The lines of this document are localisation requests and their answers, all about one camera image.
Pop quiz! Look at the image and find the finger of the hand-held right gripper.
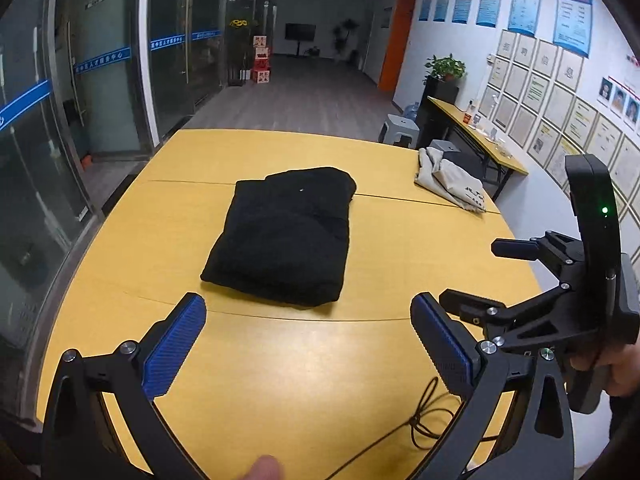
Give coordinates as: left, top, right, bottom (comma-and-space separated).
491, 231, 587, 282
439, 282, 598, 357

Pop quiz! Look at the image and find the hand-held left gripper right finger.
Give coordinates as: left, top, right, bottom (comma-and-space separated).
410, 292, 576, 480

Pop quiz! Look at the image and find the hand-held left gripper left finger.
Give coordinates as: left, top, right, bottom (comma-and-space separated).
40, 292, 208, 480

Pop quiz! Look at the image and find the black garment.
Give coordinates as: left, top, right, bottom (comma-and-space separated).
200, 166, 358, 307

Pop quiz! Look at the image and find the person's right hand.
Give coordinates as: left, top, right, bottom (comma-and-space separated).
572, 342, 640, 397

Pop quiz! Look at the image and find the person's left hand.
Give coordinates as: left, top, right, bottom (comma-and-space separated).
245, 455, 282, 480

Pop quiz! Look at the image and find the beige garment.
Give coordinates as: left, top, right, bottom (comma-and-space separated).
414, 147, 488, 216

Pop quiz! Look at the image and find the long yellow side table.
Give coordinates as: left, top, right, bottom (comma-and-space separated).
427, 96, 530, 202

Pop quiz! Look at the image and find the grey plastic stool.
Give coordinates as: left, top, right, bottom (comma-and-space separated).
378, 114, 420, 150

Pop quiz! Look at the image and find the black cabinet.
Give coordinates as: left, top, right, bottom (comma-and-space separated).
415, 77, 460, 148

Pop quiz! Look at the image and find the green potted plant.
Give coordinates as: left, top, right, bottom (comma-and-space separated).
424, 53, 467, 83

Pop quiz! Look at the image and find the orange door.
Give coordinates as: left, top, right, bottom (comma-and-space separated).
378, 0, 417, 93

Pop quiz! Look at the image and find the glass door with blue stripe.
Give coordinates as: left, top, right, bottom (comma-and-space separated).
0, 0, 151, 431

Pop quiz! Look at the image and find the tall dark potted plant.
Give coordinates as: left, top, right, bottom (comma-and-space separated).
334, 19, 362, 59

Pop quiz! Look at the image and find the dark glass double door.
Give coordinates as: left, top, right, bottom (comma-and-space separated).
145, 0, 228, 133

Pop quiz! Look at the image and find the black television on stand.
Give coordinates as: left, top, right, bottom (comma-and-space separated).
285, 23, 317, 57

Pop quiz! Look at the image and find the sunflower arrangement on stand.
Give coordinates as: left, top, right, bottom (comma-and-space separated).
227, 17, 252, 87

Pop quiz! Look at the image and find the thin black cable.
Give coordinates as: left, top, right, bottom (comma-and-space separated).
320, 377, 501, 480

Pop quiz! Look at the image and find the wall photo board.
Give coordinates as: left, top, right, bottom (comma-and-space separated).
597, 75, 640, 135

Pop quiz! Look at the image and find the wall of framed certificates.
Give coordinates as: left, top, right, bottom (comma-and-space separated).
479, 30, 640, 221

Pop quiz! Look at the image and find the row of blue wall posters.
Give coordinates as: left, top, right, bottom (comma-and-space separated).
419, 0, 594, 59

